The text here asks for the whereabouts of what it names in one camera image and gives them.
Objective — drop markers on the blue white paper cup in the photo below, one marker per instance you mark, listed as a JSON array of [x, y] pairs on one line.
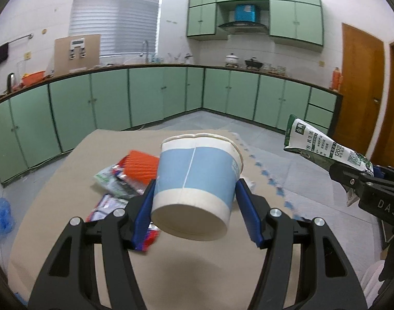
[[195, 185]]

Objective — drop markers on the blue red snack wrapper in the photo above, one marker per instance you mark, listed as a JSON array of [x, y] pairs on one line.
[[123, 212]]

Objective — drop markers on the green white snack wrapper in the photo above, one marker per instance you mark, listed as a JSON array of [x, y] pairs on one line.
[[119, 189]]

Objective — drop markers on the green kitchen cabinets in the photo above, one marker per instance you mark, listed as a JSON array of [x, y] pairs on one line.
[[42, 122], [289, 22]]

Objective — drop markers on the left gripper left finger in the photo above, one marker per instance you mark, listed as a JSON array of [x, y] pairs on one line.
[[145, 231]]

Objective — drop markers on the green upper kitchen cabinets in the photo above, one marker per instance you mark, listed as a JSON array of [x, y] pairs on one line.
[[289, 22]]

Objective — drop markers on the crumpled white paper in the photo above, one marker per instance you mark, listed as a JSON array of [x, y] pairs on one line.
[[250, 184]]

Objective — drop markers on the white cooking pot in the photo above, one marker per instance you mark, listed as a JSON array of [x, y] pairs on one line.
[[232, 61]]

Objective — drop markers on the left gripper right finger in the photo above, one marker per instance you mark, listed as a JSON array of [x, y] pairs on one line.
[[252, 221]]

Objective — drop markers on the brown cardboard box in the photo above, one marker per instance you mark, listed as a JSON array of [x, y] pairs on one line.
[[76, 53]]

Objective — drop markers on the chrome sink faucet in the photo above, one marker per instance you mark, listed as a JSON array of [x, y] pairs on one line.
[[145, 51]]

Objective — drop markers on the window blind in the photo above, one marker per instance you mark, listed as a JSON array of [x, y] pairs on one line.
[[122, 24]]

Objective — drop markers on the green lower kitchen cabinets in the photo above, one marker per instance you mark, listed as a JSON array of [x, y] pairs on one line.
[[42, 122]]

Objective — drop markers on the blue plastic bag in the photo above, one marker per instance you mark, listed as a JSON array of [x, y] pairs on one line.
[[7, 222]]

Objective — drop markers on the brown wooden door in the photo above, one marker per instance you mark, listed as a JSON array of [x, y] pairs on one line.
[[367, 110]]

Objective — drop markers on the orange thermos bottle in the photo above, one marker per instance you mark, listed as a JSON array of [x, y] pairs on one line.
[[336, 80]]

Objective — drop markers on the red white foil wrapper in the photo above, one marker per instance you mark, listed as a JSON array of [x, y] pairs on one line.
[[118, 170]]

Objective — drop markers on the orange plastic basin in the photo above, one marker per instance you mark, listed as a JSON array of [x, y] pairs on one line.
[[34, 78]]

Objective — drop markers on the chrome towel bar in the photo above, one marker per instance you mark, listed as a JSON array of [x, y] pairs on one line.
[[28, 36]]

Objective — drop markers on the black range hood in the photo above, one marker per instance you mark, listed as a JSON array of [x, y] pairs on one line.
[[244, 27]]

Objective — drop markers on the steel electric kettle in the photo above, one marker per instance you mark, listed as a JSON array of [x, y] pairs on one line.
[[10, 83]]

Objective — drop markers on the dark hanging towel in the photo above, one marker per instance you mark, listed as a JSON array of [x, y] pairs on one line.
[[4, 52]]

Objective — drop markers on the green white milk carton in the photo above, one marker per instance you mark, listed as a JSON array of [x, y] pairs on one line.
[[315, 146]]

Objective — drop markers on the orange foam net sleeve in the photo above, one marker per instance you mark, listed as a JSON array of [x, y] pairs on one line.
[[141, 167]]

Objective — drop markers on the black wok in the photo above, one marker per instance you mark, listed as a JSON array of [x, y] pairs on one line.
[[253, 64]]

